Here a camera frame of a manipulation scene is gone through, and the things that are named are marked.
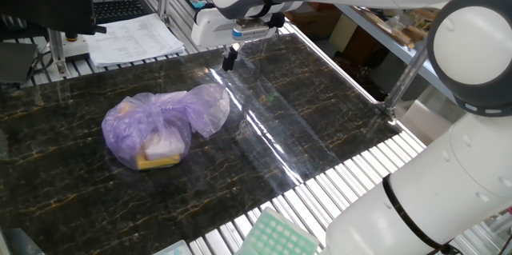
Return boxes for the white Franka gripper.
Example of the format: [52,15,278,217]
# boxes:
[190,6,242,73]

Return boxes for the light blue plastic box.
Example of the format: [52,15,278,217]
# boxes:
[154,240,194,255]

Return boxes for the grey metal shelf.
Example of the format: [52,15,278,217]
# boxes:
[335,3,457,101]

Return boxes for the white base with orange knob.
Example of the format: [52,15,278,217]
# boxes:
[62,33,91,63]

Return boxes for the black strap round arm base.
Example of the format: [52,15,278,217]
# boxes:
[382,174,461,255]

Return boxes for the black keyboard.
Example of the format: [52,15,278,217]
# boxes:
[92,0,155,25]

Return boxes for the brown cardboard box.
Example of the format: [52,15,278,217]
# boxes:
[285,2,343,41]

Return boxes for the dark grey flat box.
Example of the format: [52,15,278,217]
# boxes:
[0,42,39,85]

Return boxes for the silver camera box on gripper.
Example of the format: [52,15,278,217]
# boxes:
[231,18,271,42]

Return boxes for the purple plastic bag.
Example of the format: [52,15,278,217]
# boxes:
[101,82,232,171]

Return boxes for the yellow sponge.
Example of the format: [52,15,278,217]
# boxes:
[135,153,182,171]

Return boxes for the green pipette tip rack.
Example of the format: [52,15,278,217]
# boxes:
[235,206,321,255]

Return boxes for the white paper stack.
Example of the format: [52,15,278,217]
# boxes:
[83,13,186,68]

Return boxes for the diagonal aluminium strut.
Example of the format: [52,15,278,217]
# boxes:
[382,45,430,119]

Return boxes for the black marble pattern mat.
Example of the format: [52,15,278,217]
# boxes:
[0,33,403,255]

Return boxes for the aluminium monitor stand post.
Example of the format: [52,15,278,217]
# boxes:
[47,29,70,79]

